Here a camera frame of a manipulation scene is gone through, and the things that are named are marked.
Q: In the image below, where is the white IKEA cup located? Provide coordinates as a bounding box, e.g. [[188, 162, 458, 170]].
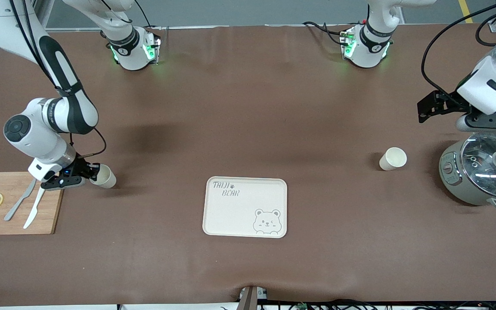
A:
[[379, 147, 407, 171], [89, 164, 117, 189]]

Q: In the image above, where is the white plastic knife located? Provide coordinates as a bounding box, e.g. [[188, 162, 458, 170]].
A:
[[23, 188, 46, 229]]

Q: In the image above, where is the grey-green electric pot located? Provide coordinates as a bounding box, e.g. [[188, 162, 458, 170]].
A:
[[439, 131, 496, 211]]

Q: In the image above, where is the grey plastic knife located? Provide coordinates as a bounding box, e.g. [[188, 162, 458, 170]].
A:
[[4, 179, 37, 222]]

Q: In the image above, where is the glass pot lid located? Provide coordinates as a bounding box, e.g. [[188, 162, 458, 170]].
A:
[[460, 133, 496, 199]]

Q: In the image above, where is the cream bear print tray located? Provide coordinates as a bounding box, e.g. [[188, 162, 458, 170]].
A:
[[202, 176, 288, 239]]

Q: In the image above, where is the brown table mat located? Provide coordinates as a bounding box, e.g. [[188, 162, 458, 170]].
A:
[[0, 24, 496, 307]]

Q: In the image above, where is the metal table edge clamp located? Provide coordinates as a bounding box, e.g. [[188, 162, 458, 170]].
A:
[[239, 286, 268, 310]]

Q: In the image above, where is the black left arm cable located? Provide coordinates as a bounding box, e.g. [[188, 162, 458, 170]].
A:
[[421, 4, 496, 100]]

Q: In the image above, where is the black base cable bundle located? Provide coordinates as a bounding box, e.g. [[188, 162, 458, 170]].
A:
[[303, 21, 347, 46]]

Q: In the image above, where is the aluminium frame rail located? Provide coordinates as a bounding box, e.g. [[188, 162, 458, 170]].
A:
[[37, 0, 102, 33]]

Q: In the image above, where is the thin black base cable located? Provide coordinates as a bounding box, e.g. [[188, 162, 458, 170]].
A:
[[134, 0, 152, 28]]

